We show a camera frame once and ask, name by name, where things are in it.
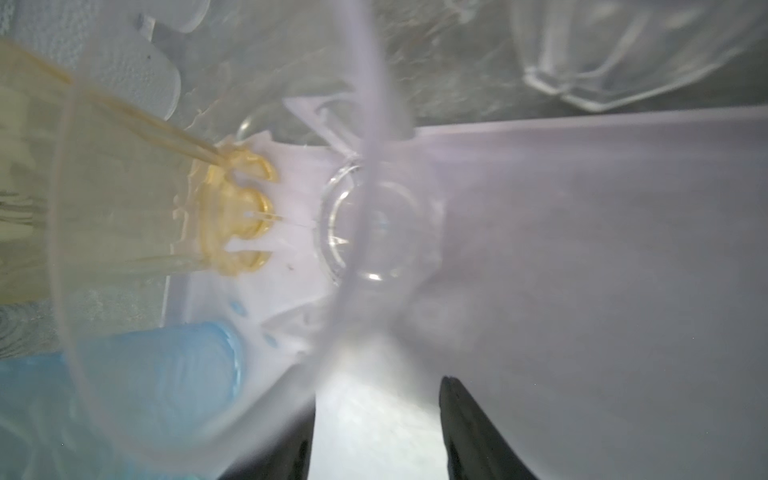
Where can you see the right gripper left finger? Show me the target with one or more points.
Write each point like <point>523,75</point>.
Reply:
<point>289,459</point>

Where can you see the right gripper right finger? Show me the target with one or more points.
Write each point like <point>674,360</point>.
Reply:
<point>475,448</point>

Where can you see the blue plastic cup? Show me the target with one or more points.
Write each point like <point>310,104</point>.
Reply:
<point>167,383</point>

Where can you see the lilac plastic tray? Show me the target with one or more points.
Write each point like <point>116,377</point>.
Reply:
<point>602,295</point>

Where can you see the clear faceted glass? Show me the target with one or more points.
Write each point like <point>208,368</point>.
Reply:
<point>359,225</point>

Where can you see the yellow plastic cup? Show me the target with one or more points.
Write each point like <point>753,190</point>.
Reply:
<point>110,193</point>

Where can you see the clear glass right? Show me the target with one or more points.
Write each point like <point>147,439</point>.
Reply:
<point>599,55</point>

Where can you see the frosted dotted glass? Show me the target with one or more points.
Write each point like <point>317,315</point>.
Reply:
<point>117,35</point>

